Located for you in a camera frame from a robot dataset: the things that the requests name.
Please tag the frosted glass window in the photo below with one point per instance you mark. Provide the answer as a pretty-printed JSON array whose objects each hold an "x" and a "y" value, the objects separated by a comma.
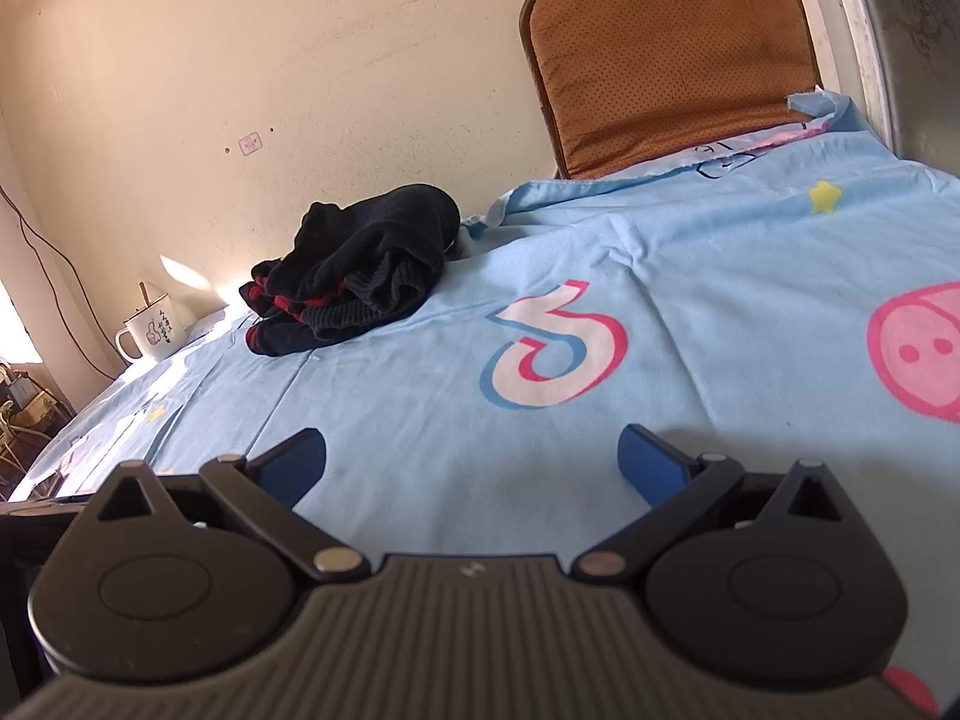
[{"x": 907, "y": 37}]

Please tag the white printed mug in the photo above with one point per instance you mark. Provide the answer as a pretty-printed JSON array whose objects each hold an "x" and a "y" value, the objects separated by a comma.
[{"x": 154, "y": 331}]

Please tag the light blue printed bed sheet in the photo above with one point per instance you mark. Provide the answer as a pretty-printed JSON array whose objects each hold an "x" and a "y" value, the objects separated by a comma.
[{"x": 712, "y": 255}]

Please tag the yellowish clutter pile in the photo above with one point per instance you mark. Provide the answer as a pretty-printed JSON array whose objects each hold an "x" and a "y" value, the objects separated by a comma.
[{"x": 26, "y": 409}]

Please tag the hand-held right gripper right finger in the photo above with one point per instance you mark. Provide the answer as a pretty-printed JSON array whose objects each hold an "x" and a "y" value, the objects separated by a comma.
[{"x": 652, "y": 465}]

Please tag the small wall sticker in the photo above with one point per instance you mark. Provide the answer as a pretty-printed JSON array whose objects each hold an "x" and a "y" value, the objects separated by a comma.
[{"x": 250, "y": 142}]

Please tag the brown perforated seat cushion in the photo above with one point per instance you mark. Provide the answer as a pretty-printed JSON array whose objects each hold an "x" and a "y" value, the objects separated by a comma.
[{"x": 667, "y": 52}]

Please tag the wooden stick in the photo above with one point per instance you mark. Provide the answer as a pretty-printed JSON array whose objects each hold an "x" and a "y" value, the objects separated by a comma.
[{"x": 142, "y": 296}]

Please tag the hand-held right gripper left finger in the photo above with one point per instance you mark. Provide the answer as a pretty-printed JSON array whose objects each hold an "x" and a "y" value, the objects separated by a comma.
[{"x": 289, "y": 469}]

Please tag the black garment with red trim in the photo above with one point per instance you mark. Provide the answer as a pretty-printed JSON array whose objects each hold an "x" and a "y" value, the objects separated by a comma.
[{"x": 367, "y": 255}]

